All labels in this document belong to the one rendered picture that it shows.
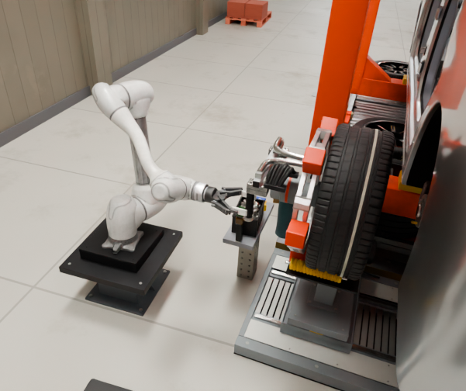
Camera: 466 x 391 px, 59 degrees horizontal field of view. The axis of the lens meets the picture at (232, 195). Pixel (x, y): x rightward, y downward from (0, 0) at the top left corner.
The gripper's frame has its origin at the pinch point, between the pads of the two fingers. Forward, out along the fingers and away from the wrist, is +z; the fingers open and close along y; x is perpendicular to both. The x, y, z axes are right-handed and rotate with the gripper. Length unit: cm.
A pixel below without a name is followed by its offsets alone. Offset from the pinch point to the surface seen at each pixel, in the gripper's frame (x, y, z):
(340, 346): -70, 2, 53
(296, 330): -69, 2, 31
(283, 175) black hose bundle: 18.8, 1.4, 13.6
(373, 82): -17, -259, 40
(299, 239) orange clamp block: 3.3, 18.9, 26.2
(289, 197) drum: 1.6, -10.1, 15.6
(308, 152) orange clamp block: 32.1, 2.9, 22.3
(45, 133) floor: -83, -148, -257
